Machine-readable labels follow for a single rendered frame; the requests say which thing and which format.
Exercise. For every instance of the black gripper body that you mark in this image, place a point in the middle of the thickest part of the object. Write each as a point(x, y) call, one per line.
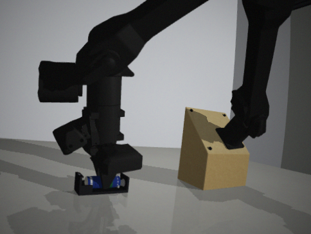
point(112, 158)

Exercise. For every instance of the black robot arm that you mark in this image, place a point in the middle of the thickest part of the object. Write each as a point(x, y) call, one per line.
point(115, 43)

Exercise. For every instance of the blue and green battery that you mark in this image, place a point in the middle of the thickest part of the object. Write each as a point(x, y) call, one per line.
point(97, 183)

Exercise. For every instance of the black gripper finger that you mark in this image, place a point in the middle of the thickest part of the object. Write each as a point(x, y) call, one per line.
point(92, 152)
point(106, 179)

